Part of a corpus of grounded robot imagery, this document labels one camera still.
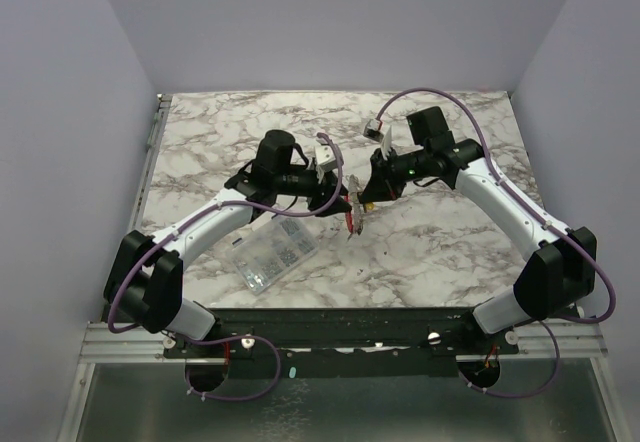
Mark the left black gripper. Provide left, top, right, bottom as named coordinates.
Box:
left=274, top=165, right=352, bottom=216

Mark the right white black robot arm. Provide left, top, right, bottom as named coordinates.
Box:
left=358, top=107, right=596, bottom=353

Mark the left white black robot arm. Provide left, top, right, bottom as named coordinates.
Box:
left=104, top=129, right=351, bottom=357

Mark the clear plastic screw box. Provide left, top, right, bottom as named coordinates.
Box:
left=226, top=216, right=319, bottom=294

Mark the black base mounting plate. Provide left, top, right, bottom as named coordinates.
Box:
left=164, top=307, right=518, bottom=379

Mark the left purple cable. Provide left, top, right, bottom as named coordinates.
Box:
left=106, top=132, right=345, bottom=403

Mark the purple cable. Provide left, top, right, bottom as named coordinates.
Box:
left=106, top=132, right=345, bottom=403
left=374, top=86, right=618, bottom=399

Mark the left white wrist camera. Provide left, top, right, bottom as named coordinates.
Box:
left=314, top=145, right=338, bottom=173

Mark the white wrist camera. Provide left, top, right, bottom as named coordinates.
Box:
left=362, top=119, right=392, bottom=160
left=314, top=145, right=338, bottom=173

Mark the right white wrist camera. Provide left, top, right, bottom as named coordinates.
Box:
left=362, top=119, right=392, bottom=160

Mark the aluminium left side rail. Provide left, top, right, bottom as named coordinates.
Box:
left=128, top=93, right=173, bottom=229

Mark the aluminium rail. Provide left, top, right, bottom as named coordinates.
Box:
left=128, top=93, right=173, bottom=229
left=80, top=319, right=608, bottom=364

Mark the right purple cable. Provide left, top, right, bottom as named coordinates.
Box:
left=374, top=86, right=618, bottom=399

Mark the aluminium front rail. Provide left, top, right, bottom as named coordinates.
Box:
left=80, top=319, right=608, bottom=364

